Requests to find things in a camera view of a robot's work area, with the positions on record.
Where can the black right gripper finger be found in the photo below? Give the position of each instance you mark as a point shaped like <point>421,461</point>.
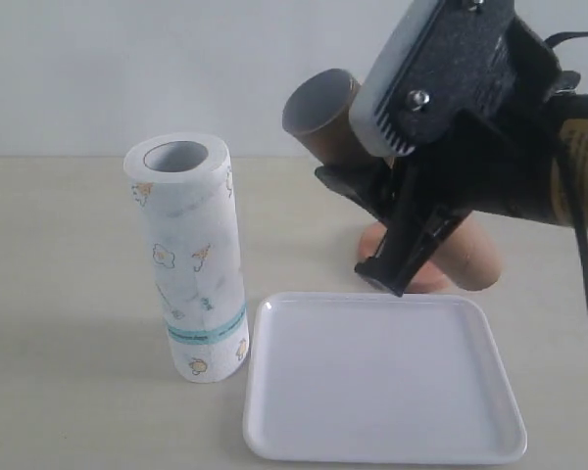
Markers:
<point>377,188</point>
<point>416,225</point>

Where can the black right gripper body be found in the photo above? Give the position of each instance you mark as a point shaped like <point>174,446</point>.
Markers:
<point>501,155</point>

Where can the brown cardboard tube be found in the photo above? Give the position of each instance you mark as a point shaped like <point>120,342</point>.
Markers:
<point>316,115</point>

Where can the printed white paper towel roll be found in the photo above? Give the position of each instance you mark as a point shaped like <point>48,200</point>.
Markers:
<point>182,185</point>

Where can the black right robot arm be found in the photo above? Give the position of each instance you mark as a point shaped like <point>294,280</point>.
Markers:
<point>578,161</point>

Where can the wooden paper towel holder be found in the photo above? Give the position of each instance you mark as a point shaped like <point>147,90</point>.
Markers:
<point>429,279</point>

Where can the white rectangular plastic tray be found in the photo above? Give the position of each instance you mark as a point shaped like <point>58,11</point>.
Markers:
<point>372,378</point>

